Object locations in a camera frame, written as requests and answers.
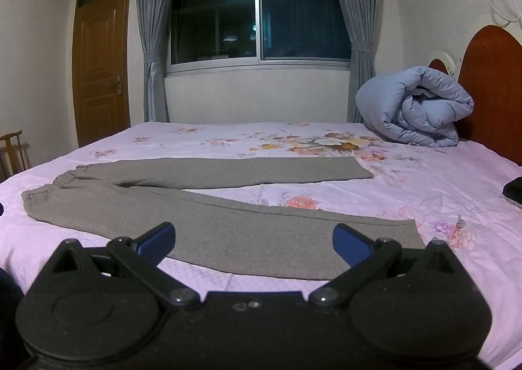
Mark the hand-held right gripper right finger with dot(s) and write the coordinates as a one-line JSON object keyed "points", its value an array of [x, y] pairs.
{"points": [[350, 242]]}

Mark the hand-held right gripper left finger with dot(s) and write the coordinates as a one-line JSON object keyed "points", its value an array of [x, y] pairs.
{"points": [[157, 240]]}

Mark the grey pants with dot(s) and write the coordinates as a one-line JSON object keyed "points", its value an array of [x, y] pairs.
{"points": [[228, 223]]}

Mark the bed with pink floral sheet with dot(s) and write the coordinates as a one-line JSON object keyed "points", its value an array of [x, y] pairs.
{"points": [[408, 198]]}

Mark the light blue folded duvet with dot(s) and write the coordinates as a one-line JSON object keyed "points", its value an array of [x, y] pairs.
{"points": [[408, 109]]}

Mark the black object on bed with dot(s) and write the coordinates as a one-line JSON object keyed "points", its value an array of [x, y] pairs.
{"points": [[514, 190]]}

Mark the wooden chair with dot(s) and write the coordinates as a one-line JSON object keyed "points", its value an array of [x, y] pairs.
{"points": [[16, 136]]}

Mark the brown wooden door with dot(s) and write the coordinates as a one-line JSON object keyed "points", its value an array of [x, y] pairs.
{"points": [[102, 68]]}

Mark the red-brown wooden headboard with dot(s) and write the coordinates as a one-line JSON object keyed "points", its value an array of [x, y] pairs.
{"points": [[493, 88]]}

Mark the grey curtain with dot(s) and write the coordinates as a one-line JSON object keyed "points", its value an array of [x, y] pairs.
{"points": [[153, 27], [359, 7]]}

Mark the sliding glass window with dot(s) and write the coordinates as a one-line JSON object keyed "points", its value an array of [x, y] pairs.
{"points": [[261, 15]]}

